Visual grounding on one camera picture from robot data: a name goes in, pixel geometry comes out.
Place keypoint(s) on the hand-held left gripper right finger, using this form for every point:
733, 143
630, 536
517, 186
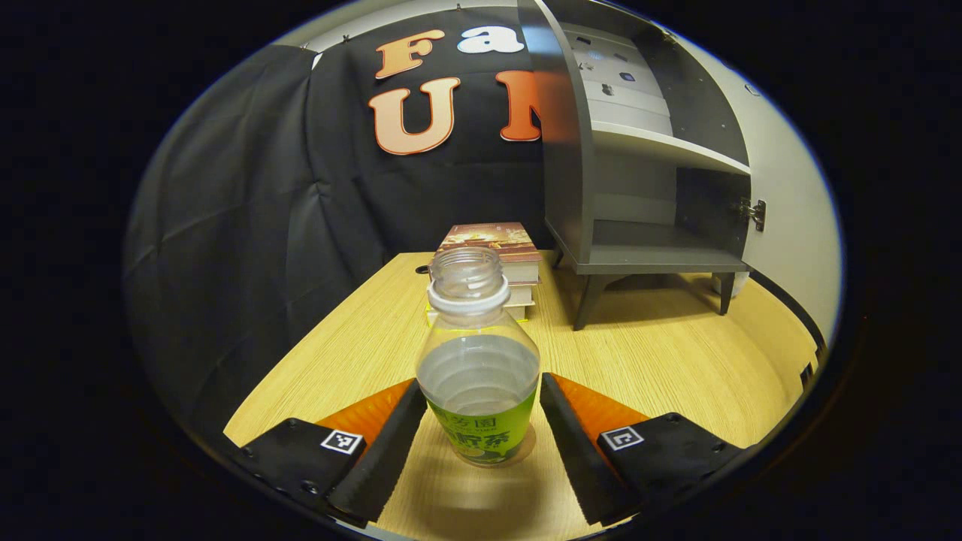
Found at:
579, 458

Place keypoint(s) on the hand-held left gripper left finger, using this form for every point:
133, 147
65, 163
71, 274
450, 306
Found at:
391, 451

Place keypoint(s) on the green label bottle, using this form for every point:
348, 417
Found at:
477, 376

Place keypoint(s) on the grey cabinet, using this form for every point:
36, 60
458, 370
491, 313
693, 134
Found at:
564, 150

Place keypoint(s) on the beige cabinet door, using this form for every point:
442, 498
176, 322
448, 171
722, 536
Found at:
789, 210

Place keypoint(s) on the metal door hinge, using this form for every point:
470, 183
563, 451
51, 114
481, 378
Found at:
755, 214

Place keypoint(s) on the yellow book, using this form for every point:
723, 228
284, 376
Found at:
518, 313

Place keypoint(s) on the beige book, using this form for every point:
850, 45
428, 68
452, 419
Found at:
522, 293

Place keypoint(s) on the brown cover book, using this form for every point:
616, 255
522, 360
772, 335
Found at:
496, 237

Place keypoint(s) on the white round object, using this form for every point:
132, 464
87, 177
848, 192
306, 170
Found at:
740, 284

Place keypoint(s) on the black backdrop cloth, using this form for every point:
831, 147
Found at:
225, 225

